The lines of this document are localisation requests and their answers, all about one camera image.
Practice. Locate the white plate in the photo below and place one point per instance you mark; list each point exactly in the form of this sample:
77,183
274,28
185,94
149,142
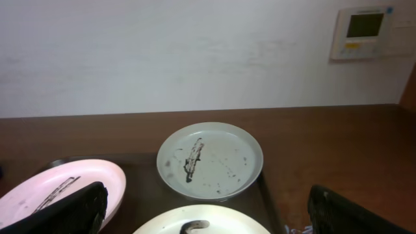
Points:
202,219

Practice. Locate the dark brown serving tray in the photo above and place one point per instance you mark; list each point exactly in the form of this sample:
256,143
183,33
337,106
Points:
146,195

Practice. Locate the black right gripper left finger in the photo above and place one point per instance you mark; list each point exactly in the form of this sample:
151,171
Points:
81,212

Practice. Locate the grey plate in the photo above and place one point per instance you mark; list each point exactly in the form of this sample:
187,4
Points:
210,161

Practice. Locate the wall control panel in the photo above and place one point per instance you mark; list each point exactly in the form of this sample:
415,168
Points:
361,32

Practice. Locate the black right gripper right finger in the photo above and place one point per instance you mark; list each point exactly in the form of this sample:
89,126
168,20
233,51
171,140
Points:
331,213

